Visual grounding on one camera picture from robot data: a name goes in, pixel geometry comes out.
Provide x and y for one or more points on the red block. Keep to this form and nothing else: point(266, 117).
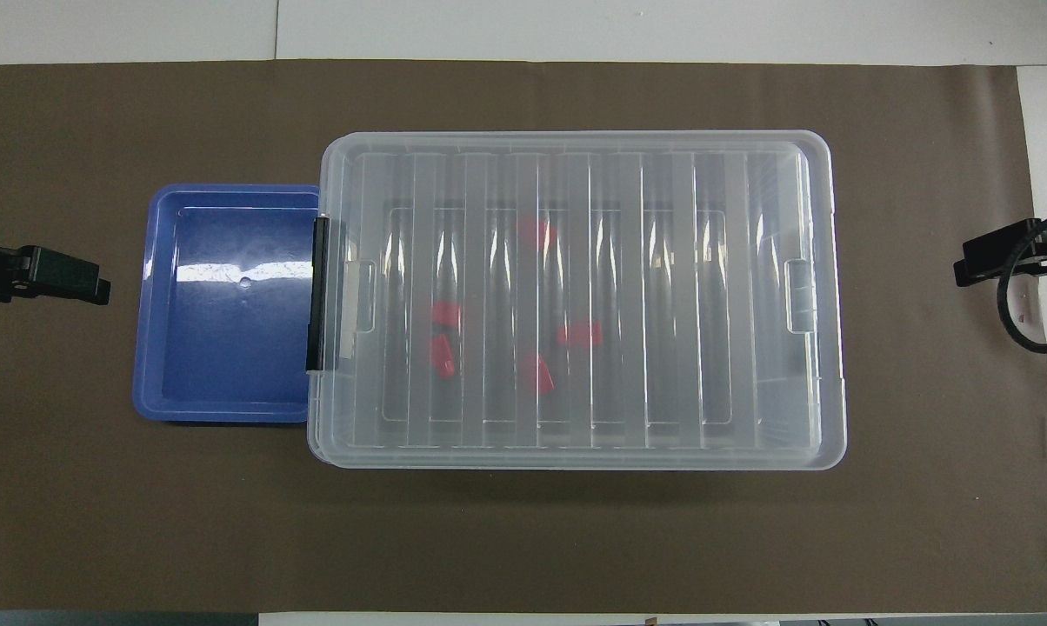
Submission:
point(446, 315)
point(443, 358)
point(581, 334)
point(539, 374)
point(536, 233)

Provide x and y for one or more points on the blue plastic tray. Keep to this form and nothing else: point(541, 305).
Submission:
point(228, 348)

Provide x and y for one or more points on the brown paper table mat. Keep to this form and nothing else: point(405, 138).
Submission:
point(523, 539)

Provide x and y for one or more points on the clear plastic storage box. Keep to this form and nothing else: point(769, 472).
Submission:
point(313, 435)

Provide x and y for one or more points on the clear ribbed plastic lid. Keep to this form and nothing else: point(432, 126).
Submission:
point(576, 174)

